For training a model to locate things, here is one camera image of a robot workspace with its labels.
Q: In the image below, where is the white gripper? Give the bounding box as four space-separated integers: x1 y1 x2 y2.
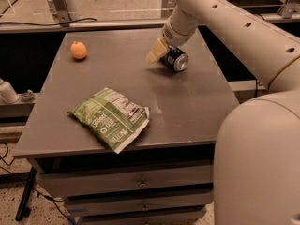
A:
146 6 200 63

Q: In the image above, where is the blue pepsi can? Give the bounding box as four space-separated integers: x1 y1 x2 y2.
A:
161 46 188 72

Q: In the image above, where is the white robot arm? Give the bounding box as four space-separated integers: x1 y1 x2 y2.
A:
148 0 300 225

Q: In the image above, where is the orange fruit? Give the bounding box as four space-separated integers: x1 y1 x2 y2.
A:
70 41 87 60

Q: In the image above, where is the green chip bag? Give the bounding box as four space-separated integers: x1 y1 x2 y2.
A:
68 88 150 154

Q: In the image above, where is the grey drawer cabinet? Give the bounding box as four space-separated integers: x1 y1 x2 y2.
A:
15 29 237 225

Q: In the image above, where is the white pipe fitting left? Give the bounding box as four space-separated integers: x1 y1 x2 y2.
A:
0 79 19 104

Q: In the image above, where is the top grey drawer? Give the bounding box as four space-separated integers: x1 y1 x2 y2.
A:
37 164 213 197

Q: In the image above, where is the grey drawer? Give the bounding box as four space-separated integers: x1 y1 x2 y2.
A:
82 206 205 225
37 164 213 197
66 190 213 217

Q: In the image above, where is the bottom grey drawer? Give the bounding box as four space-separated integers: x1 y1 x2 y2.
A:
82 206 205 225

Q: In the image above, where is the middle grey drawer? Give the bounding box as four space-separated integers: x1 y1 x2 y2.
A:
66 190 213 217

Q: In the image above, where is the black metal leg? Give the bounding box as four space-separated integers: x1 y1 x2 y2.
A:
15 168 37 222

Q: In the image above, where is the black cable on rail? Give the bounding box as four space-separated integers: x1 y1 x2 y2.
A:
0 17 98 27

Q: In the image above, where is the left metal post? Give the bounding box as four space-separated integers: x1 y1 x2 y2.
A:
52 0 80 23

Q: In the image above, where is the right metal post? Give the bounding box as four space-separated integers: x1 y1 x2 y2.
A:
278 0 300 19

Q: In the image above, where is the horizontal metal rail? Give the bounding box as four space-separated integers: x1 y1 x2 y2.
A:
0 13 300 34

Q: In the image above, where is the black floor cable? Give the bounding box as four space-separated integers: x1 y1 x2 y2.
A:
0 142 76 225

